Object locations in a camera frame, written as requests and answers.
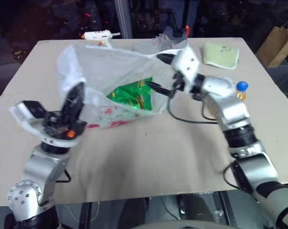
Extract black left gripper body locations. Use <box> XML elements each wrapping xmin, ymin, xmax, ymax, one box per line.
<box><xmin>42</xmin><ymin>111</ymin><xmax>87</xmax><ymax>141</ymax></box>

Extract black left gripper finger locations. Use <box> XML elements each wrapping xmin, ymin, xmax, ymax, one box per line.
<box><xmin>62</xmin><ymin>83</ymin><xmax>78</xmax><ymax>118</ymax></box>
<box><xmin>71</xmin><ymin>82</ymin><xmax>85</xmax><ymax>121</ymax></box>

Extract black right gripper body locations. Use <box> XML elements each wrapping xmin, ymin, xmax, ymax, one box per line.
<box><xmin>172</xmin><ymin>74</ymin><xmax>185</xmax><ymax>92</ymax></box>

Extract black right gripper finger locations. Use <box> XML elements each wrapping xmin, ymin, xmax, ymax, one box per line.
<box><xmin>157</xmin><ymin>53</ymin><xmax>177</xmax><ymax>64</ymax></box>
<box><xmin>143</xmin><ymin>81</ymin><xmax>174</xmax><ymax>99</ymax></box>

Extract translucent white plastic bag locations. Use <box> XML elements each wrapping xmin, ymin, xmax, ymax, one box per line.
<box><xmin>56</xmin><ymin>44</ymin><xmax>180</xmax><ymax>129</ymax></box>

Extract brown paper bag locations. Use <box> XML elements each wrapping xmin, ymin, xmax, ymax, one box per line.
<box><xmin>255</xmin><ymin>20</ymin><xmax>288</xmax><ymax>69</ymax></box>

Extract grey sneaker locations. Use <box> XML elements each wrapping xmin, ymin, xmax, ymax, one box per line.
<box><xmin>152</xmin><ymin>25</ymin><xmax>191</xmax><ymax>52</ymax></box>

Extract green snack packet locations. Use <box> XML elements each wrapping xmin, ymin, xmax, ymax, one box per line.
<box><xmin>107</xmin><ymin>76</ymin><xmax>163</xmax><ymax>113</ymax></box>

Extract pale green pouch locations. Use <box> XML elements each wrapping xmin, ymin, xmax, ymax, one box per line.
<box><xmin>202</xmin><ymin>41</ymin><xmax>240</xmax><ymax>70</ymax></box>

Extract small bottle with blue cap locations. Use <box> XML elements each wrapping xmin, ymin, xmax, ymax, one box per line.
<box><xmin>235</xmin><ymin>81</ymin><xmax>250</xmax><ymax>102</ymax></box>

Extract white hot glue gun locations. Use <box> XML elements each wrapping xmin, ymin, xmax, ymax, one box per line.
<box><xmin>81</xmin><ymin>29</ymin><xmax>122</xmax><ymax>47</ymax></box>

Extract black table leg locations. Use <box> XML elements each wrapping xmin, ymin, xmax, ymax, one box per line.
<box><xmin>80</xmin><ymin>202</ymin><xmax>93</xmax><ymax>229</ymax></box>
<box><xmin>215</xmin><ymin>190</ymin><xmax>237</xmax><ymax>226</ymax></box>

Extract dark rounded shape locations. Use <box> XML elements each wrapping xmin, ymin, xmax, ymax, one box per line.
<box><xmin>117</xmin><ymin>198</ymin><xmax>150</xmax><ymax>229</ymax></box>

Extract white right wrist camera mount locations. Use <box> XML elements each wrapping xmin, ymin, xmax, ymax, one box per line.
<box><xmin>171</xmin><ymin>46</ymin><xmax>201</xmax><ymax>93</ymax></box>

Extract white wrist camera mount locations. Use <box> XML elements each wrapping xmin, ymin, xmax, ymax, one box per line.
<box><xmin>171</xmin><ymin>46</ymin><xmax>201</xmax><ymax>93</ymax></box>
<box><xmin>9</xmin><ymin>100</ymin><xmax>81</xmax><ymax>147</ymax></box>

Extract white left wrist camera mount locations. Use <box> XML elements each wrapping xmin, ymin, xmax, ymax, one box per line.
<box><xmin>9</xmin><ymin>100</ymin><xmax>81</xmax><ymax>147</ymax></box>

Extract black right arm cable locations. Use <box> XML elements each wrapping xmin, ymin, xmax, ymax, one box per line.
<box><xmin>167</xmin><ymin>94</ymin><xmax>240</xmax><ymax>189</ymax></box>

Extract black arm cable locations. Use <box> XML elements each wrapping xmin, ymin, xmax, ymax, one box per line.
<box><xmin>167</xmin><ymin>94</ymin><xmax>240</xmax><ymax>189</ymax></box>
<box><xmin>55</xmin><ymin>168</ymin><xmax>72</xmax><ymax>184</ymax></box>

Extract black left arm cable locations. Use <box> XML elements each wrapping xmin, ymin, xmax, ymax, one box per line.
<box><xmin>55</xmin><ymin>168</ymin><xmax>72</xmax><ymax>184</ymax></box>

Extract grey metal post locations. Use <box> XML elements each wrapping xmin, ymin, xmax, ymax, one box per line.
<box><xmin>116</xmin><ymin>0</ymin><xmax>134</xmax><ymax>39</ymax></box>

